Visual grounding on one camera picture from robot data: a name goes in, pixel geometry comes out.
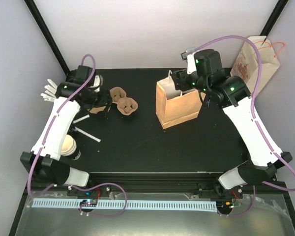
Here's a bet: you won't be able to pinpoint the brown paper bag white handles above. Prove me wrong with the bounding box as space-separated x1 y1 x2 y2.
155 70 206 129

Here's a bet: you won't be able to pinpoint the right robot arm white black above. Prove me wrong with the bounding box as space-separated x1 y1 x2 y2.
172 49 293 198

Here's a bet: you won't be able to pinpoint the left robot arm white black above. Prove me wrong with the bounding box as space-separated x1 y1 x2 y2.
20 65 112 196

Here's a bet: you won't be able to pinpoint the stacked brown pulp cup carriers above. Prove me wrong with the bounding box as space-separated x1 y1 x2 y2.
88 106 106 114

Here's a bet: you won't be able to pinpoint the white wrapped straw on table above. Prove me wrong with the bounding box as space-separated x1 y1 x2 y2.
75 127 101 142

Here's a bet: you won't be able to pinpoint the bundle of white wrapped straws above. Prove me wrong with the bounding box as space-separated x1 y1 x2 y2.
41 79 58 102

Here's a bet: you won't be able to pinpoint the white printed paper bag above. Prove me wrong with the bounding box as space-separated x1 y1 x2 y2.
230 36 285 93

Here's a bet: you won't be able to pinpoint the small green circuit board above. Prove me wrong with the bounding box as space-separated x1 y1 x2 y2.
80 199 97 207

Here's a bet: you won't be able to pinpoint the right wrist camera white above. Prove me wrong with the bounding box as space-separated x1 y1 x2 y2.
180 49 197 75

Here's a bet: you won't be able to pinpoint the black aluminium frame rail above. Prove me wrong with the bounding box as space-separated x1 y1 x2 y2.
27 172 290 197

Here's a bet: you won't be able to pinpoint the left black corner post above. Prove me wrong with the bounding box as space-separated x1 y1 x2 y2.
24 0 70 75

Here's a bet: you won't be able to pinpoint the black corner post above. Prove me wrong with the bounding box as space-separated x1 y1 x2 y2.
24 0 70 75
260 0 289 37

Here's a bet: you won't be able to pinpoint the light blue cable duct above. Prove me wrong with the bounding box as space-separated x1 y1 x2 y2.
31 198 217 212

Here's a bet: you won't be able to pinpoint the right black corner post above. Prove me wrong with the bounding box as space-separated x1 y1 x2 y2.
260 0 289 37

